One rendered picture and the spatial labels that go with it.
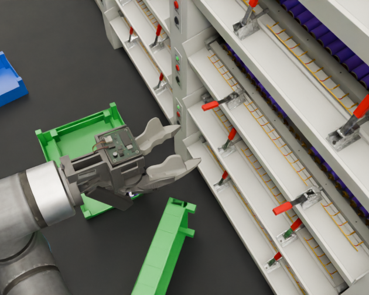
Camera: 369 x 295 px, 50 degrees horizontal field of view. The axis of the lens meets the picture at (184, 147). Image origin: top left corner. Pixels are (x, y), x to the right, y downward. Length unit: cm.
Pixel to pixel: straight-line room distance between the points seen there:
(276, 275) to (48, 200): 70
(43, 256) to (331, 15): 54
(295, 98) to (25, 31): 157
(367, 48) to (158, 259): 76
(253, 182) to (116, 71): 94
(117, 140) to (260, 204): 47
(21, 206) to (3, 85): 125
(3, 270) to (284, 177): 52
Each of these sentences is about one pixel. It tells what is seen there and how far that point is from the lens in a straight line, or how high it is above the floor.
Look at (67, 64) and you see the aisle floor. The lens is 182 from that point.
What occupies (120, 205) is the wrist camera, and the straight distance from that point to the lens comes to 71.
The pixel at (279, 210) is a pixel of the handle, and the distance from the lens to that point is 73.
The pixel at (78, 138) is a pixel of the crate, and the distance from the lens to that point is 141.
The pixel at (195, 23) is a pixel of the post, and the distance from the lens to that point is 94.
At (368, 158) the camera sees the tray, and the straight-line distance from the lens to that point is 62.
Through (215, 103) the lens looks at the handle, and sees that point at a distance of 85.
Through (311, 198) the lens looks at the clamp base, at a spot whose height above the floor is 57.
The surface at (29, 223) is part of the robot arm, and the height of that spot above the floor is 69.
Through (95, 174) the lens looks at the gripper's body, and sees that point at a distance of 60.
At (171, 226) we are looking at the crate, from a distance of 110.
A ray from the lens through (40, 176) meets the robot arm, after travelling 60.
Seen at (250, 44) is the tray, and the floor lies 74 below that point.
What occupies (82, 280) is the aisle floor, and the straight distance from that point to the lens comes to 130.
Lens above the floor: 121
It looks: 56 degrees down
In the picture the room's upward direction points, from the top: straight up
